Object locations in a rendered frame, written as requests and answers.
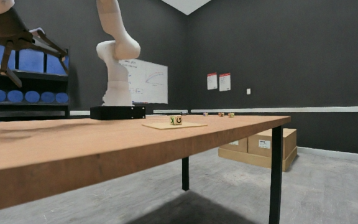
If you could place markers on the beige flat mat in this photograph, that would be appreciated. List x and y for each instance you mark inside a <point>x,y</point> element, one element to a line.
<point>167,126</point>

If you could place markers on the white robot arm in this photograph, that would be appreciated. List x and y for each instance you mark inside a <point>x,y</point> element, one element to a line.
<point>111,52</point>

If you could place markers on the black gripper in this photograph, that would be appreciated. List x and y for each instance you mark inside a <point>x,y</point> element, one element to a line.
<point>14,35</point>

